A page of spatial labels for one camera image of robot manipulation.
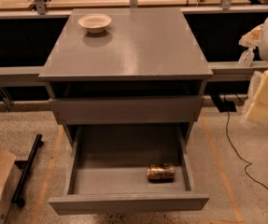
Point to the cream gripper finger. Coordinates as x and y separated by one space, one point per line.
258 111
252 88

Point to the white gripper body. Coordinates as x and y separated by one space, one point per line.
257 37

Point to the orange drink can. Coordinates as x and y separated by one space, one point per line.
161 172

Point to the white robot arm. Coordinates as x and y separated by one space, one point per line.
263 47

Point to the closed grey top drawer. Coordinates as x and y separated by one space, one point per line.
115 110

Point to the grey drawer cabinet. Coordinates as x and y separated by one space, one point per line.
143 52

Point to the open grey middle drawer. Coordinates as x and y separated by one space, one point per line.
107 172

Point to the clear sanitizer pump bottle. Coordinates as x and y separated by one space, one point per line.
246 58

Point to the white paper bowl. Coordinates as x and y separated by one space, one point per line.
95 23

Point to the grey metal rail frame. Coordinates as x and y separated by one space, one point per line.
22 76

